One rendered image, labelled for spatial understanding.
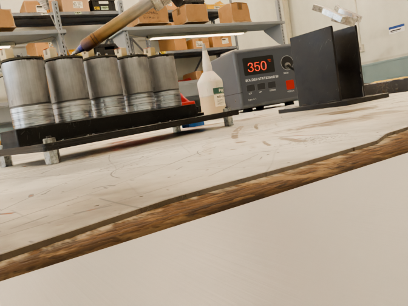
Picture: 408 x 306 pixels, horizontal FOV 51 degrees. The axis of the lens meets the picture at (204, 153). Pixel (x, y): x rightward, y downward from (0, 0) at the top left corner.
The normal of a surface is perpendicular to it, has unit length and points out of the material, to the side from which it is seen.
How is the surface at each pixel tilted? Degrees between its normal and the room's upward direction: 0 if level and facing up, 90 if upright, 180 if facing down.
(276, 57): 90
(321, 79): 90
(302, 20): 90
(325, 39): 90
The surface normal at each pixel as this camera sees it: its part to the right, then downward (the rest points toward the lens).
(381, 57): -0.84, 0.18
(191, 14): 0.55, -0.01
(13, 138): -0.66, 0.18
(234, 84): -0.94, 0.18
